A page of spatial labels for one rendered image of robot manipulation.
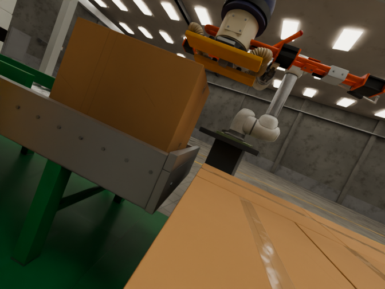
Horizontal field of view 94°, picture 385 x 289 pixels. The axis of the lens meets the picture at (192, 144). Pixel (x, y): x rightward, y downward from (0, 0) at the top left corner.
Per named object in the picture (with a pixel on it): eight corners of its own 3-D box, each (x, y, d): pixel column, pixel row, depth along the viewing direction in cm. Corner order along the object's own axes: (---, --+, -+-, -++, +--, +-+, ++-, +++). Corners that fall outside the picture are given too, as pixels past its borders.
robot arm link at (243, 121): (230, 129, 171) (240, 107, 167) (247, 137, 165) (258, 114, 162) (227, 128, 155) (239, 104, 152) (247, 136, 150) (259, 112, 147)
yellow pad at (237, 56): (184, 33, 75) (189, 22, 74) (189, 46, 84) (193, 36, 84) (261, 62, 68) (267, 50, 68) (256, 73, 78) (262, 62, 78)
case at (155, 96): (46, 102, 80) (77, 15, 77) (103, 114, 120) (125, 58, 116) (164, 157, 72) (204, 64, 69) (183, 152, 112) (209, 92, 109)
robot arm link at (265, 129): (248, 136, 165) (271, 146, 159) (248, 134, 149) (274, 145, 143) (287, 57, 158) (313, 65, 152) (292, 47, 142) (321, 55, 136)
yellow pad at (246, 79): (193, 56, 93) (197, 47, 93) (196, 65, 103) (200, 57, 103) (254, 80, 87) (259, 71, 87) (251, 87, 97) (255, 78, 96)
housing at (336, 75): (327, 74, 74) (332, 64, 73) (319, 80, 80) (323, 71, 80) (345, 80, 73) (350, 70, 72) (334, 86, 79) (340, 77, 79)
